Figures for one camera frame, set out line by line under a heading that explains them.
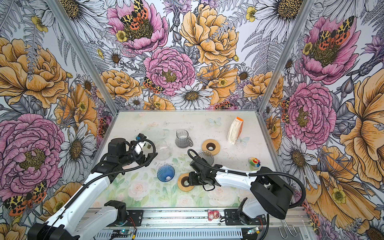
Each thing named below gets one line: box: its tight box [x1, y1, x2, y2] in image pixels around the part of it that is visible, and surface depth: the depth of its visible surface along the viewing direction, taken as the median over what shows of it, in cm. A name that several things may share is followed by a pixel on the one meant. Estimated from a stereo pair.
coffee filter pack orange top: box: [227, 116, 244, 145], surface depth 102 cm
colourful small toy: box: [248, 157, 261, 168], surface depth 94 cm
